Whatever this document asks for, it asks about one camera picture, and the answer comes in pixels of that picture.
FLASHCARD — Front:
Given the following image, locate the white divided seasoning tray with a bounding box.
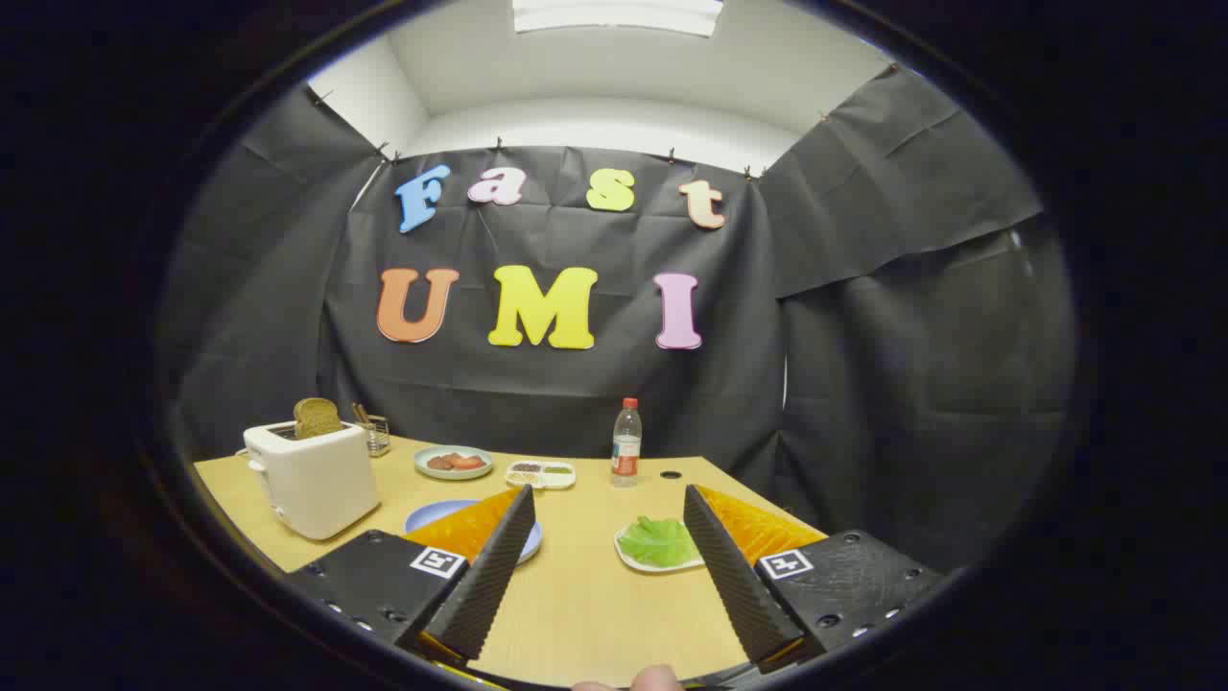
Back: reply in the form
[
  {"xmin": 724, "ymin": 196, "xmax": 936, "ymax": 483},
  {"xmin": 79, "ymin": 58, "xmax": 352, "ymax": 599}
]
[{"xmin": 505, "ymin": 461, "xmax": 578, "ymax": 490}]

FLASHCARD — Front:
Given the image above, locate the white toaster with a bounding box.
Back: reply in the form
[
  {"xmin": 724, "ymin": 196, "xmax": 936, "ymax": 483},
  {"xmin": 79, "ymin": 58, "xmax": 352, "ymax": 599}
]
[{"xmin": 243, "ymin": 419, "xmax": 382, "ymax": 541}]

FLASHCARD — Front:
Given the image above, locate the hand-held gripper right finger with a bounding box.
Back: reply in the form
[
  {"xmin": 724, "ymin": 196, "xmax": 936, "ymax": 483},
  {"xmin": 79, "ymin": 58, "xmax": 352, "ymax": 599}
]
[{"xmin": 683, "ymin": 485, "xmax": 949, "ymax": 673}]

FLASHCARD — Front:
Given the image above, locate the small wire basket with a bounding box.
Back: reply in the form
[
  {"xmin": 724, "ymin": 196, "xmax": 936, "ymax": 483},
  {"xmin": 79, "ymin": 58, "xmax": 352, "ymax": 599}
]
[{"xmin": 351, "ymin": 403, "xmax": 391, "ymax": 458}]

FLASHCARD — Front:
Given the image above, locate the clear plastic water bottle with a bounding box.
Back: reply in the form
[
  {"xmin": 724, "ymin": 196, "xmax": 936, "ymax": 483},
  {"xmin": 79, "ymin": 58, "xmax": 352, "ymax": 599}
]
[{"xmin": 611, "ymin": 397, "xmax": 644, "ymax": 488}]

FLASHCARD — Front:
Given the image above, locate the brown toasted bread slice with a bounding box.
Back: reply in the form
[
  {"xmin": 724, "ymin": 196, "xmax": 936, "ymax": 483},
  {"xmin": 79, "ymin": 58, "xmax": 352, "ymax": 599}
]
[{"xmin": 293, "ymin": 397, "xmax": 343, "ymax": 441}]

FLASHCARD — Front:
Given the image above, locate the green lettuce leaf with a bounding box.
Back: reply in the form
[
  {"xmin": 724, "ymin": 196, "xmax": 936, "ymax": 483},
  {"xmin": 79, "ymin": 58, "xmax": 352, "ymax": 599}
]
[{"xmin": 618, "ymin": 515, "xmax": 703, "ymax": 567}]

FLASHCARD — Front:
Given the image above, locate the blue plate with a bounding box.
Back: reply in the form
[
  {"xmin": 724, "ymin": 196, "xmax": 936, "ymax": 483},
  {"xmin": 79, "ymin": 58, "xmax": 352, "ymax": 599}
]
[{"xmin": 404, "ymin": 499, "xmax": 544, "ymax": 564}]

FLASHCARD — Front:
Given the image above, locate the ceiling light panel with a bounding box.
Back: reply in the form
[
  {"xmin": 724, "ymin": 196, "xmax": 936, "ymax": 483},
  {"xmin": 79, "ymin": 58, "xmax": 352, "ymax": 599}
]
[{"xmin": 511, "ymin": 0, "xmax": 724, "ymax": 37}]

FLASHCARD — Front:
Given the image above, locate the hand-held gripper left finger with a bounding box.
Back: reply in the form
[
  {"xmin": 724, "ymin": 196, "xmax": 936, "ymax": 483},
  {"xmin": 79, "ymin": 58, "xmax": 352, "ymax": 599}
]
[{"xmin": 285, "ymin": 485, "xmax": 536, "ymax": 663}]

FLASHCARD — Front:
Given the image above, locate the white square plate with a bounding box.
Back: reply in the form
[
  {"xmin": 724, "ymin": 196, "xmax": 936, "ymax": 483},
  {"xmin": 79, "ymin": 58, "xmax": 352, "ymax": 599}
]
[{"xmin": 614, "ymin": 518, "xmax": 706, "ymax": 575}]

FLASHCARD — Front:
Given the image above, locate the pale green plate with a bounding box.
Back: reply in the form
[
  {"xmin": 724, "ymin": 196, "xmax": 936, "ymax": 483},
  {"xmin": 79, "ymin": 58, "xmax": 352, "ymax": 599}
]
[{"xmin": 413, "ymin": 445, "xmax": 494, "ymax": 481}]

